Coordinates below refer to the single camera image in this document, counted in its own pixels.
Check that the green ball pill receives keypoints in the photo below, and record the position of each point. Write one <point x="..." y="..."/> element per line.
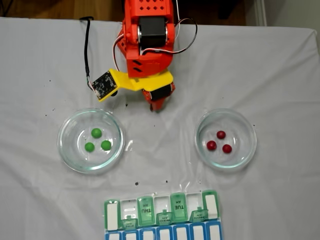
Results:
<point x="96" y="133"/>
<point x="106" y="145"/>
<point x="89" y="147"/>

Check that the red ball pill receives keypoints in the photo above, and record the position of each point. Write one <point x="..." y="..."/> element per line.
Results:
<point x="211" y="145"/>
<point x="227" y="148"/>
<point x="221" y="134"/>

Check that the weekly pill organizer box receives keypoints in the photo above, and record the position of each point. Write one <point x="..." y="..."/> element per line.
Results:
<point x="180" y="207"/>

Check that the small clear glass bowl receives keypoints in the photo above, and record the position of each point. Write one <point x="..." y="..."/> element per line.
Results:
<point x="207" y="160"/>

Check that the large clear glass bowl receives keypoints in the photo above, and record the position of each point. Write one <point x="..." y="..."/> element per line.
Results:
<point x="67" y="155"/>

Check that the white tablecloth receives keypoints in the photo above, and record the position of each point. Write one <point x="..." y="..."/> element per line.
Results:
<point x="37" y="200"/>

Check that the camera circuit board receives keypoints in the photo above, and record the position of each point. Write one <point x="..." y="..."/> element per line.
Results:
<point x="102" y="85"/>

